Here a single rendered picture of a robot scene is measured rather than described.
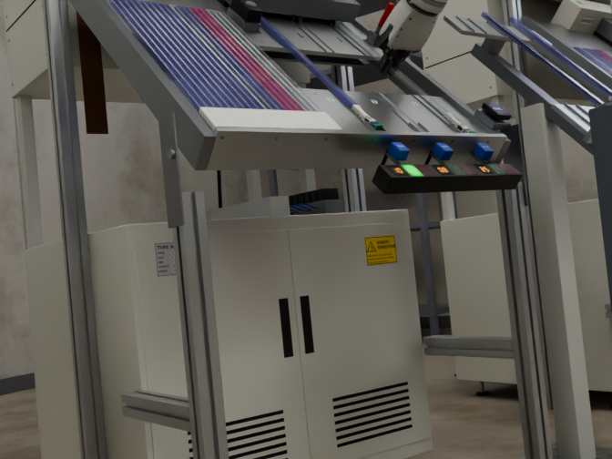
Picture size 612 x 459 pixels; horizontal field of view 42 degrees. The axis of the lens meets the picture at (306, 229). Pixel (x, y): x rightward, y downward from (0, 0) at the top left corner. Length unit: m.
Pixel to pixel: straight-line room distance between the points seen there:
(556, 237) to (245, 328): 0.74
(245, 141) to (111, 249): 0.42
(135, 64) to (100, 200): 3.53
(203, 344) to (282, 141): 0.35
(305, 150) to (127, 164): 3.84
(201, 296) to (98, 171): 3.79
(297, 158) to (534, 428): 0.75
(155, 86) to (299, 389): 0.69
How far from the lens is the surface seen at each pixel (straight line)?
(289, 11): 1.87
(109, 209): 4.97
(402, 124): 1.54
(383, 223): 1.81
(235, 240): 1.58
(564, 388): 1.92
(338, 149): 1.37
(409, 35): 1.72
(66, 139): 1.68
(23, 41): 2.05
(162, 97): 1.34
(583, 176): 5.09
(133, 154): 5.17
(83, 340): 1.66
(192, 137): 1.24
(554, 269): 1.89
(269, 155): 1.29
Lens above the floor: 0.51
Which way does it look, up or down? 3 degrees up
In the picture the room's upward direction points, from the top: 6 degrees counter-clockwise
